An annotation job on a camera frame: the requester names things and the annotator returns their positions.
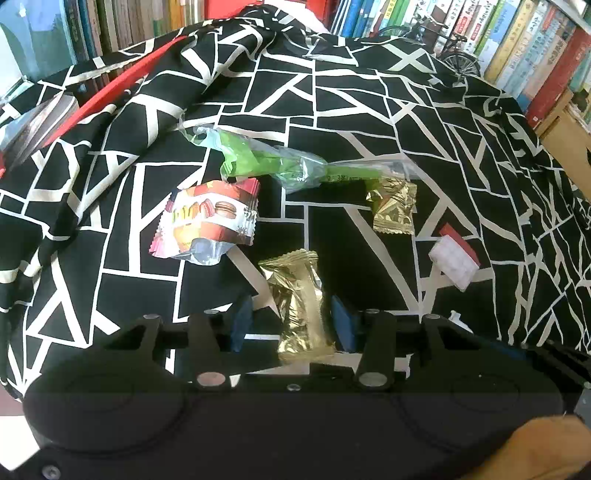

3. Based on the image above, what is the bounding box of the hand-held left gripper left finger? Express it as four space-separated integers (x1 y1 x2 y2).
104 294 256 389

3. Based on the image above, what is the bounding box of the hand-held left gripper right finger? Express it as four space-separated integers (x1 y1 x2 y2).
330 294 482 389

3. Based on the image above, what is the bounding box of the gold foil snack wrapper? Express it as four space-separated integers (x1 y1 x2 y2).
365 178 419 236
257 249 336 365

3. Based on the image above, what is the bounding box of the macaron print snack wrapper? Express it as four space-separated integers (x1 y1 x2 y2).
148 179 260 267

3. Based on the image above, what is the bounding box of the red and white small packet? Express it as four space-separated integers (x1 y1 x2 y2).
428 224 482 292

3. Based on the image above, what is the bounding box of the green and clear plastic wrapper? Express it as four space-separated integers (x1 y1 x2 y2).
178 124 416 195

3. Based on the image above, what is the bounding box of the person's right forearm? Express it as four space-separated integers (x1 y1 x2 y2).
462 413 591 480

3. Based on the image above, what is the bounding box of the wooden drawer box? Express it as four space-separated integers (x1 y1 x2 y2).
538 89 591 205

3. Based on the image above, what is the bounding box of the black white patterned cloth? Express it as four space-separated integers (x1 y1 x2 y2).
0 0 591 402

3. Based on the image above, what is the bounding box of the red folder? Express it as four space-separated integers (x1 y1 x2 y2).
0 36 186 182

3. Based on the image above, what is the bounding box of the glossy dark magazine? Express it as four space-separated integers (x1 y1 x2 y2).
0 92 80 168

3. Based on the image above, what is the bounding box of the miniature bicycle model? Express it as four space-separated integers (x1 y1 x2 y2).
378 13 482 80

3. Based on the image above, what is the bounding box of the red plastic crate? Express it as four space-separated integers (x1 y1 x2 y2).
203 0 335 33

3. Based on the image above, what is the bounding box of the row of pale-spined books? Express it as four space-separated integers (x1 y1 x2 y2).
60 0 206 63

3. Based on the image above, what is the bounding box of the row of colourful children's books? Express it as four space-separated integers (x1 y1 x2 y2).
330 0 591 127

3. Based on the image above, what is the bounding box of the large blue book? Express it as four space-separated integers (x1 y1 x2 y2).
0 0 80 89

